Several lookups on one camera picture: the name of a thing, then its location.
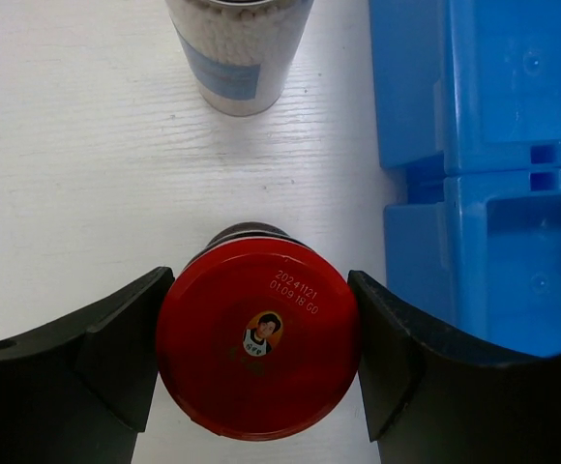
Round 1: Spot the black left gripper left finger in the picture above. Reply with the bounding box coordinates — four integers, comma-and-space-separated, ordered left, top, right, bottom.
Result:
0, 267, 174, 463

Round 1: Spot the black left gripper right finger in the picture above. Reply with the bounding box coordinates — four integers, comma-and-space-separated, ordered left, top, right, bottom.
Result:
348, 271, 561, 463

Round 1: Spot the red-lid sauce jar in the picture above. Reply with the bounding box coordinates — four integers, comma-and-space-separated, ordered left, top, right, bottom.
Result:
156, 221, 361, 441

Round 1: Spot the blue bin middle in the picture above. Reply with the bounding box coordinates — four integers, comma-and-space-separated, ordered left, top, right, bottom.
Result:
384, 168, 561, 357

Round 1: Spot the blue bin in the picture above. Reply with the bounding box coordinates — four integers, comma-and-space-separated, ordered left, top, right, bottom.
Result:
369, 1, 561, 175
384, 168, 561, 357

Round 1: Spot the blue bin far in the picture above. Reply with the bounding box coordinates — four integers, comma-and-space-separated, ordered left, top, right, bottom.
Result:
369, 1, 561, 175

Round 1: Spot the left silver-capped spice shaker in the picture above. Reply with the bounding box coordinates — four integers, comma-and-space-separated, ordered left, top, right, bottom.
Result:
166, 0, 312, 117

